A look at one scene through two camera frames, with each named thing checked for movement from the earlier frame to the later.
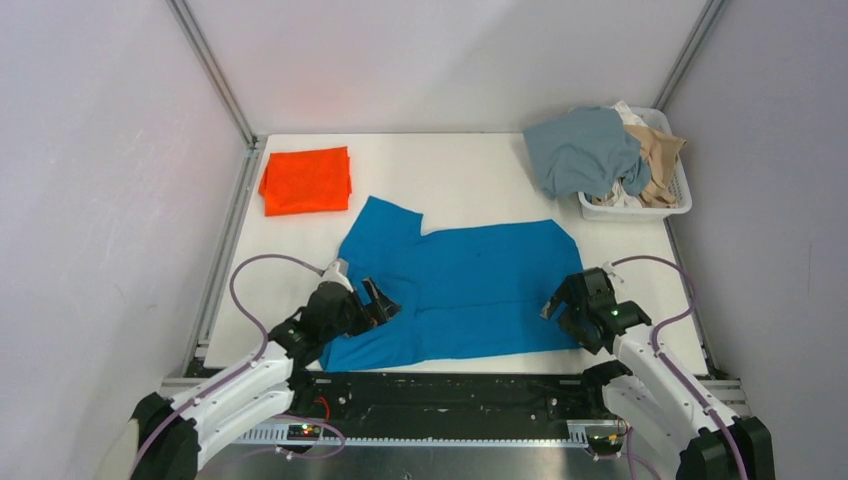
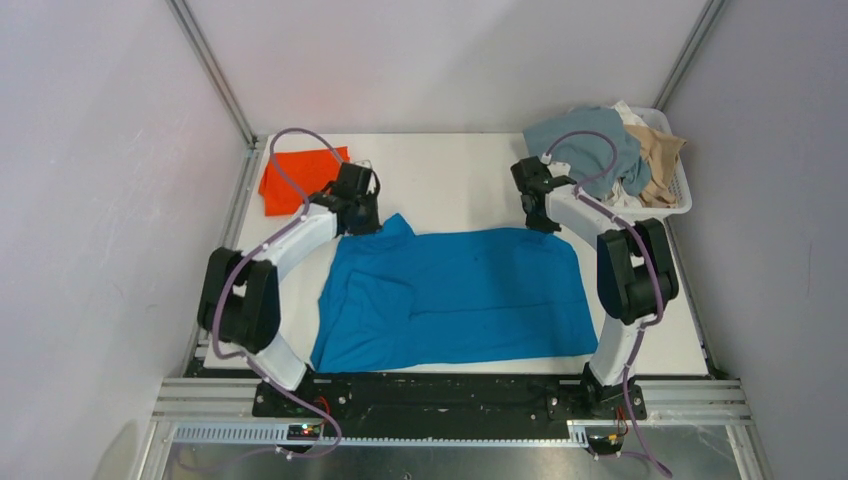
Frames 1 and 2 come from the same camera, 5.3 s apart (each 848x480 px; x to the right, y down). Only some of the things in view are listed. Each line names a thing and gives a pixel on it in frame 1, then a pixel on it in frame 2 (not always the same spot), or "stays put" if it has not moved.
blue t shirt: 468,291 stays put
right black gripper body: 571,320 → 537,222
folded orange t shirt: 307,181 stays put
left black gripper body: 354,321 → 367,220
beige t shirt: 660,151 stays put
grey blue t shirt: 587,150 stays put
